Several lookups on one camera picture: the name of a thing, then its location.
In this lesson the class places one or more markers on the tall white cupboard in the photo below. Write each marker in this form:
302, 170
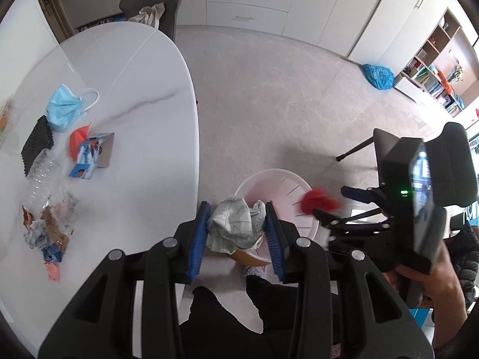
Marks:
389, 15

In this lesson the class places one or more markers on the blue plastic bag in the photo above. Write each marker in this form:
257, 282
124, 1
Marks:
378, 76

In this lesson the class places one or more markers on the person's black trousers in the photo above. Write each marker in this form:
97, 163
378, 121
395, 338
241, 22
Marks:
224, 321

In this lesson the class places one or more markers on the small blue wrapper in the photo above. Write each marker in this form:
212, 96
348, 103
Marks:
52, 254

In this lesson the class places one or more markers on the white green paper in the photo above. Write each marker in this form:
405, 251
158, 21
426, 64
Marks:
234, 228

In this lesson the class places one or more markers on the person's right forearm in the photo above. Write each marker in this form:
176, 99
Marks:
449, 329

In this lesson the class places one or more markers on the person's right hand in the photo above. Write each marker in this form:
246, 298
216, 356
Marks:
443, 284

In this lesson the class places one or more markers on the beige cloth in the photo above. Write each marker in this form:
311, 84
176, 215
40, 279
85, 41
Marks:
148, 14

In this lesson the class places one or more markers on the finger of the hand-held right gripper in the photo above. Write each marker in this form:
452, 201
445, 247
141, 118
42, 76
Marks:
359, 193
333, 221

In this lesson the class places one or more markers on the blue face mask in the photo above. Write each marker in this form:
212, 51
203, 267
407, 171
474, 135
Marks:
64, 109

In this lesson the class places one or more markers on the orange-red paper piece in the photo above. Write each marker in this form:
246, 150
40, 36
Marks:
76, 140

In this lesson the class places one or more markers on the red wrapper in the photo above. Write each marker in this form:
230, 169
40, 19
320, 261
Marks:
318, 201

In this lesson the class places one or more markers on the crumpled grey paper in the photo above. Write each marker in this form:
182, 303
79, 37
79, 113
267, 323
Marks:
34, 236

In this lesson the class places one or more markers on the grey shoe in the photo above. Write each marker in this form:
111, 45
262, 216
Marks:
256, 270

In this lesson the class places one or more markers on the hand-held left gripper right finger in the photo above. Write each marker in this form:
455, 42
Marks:
275, 248

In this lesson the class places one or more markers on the pink paper scrap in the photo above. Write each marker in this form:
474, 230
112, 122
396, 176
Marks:
52, 272

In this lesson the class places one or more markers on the white drawer cabinet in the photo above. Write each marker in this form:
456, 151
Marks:
254, 0

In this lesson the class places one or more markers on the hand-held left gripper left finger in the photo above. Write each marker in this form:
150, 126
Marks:
198, 239

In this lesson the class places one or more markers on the blue snack packet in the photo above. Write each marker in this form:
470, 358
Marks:
89, 155

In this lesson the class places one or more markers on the open bookshelf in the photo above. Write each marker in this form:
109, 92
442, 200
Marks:
438, 71

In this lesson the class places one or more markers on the black foam mesh net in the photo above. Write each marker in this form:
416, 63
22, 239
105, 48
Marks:
37, 144

